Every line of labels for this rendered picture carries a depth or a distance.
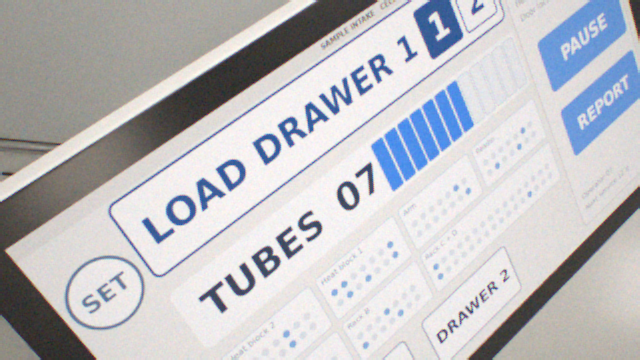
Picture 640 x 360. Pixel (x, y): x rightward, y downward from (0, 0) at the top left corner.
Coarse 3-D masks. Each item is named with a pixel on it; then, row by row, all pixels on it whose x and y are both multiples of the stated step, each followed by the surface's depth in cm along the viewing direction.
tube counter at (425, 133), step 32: (480, 64) 43; (512, 64) 45; (448, 96) 42; (480, 96) 44; (512, 96) 45; (416, 128) 41; (448, 128) 43; (352, 160) 39; (384, 160) 40; (416, 160) 42; (352, 192) 40; (384, 192) 41; (352, 224) 40
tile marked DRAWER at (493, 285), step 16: (496, 256) 47; (480, 272) 46; (496, 272) 47; (512, 272) 48; (464, 288) 46; (480, 288) 47; (496, 288) 48; (512, 288) 48; (448, 304) 45; (464, 304) 46; (480, 304) 47; (496, 304) 48; (432, 320) 45; (448, 320) 45; (464, 320) 46; (480, 320) 47; (432, 336) 45; (448, 336) 46; (464, 336) 47; (448, 352) 46
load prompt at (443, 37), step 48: (432, 0) 40; (480, 0) 43; (336, 48) 37; (384, 48) 39; (432, 48) 41; (288, 96) 36; (336, 96) 38; (384, 96) 40; (240, 144) 35; (288, 144) 37; (336, 144) 38; (144, 192) 33; (192, 192) 34; (240, 192) 36; (144, 240) 33; (192, 240) 35
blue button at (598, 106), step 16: (624, 64) 51; (608, 80) 51; (624, 80) 52; (576, 96) 49; (592, 96) 50; (608, 96) 51; (624, 96) 52; (560, 112) 48; (576, 112) 49; (592, 112) 50; (608, 112) 51; (624, 112) 52; (576, 128) 49; (592, 128) 50; (576, 144) 50
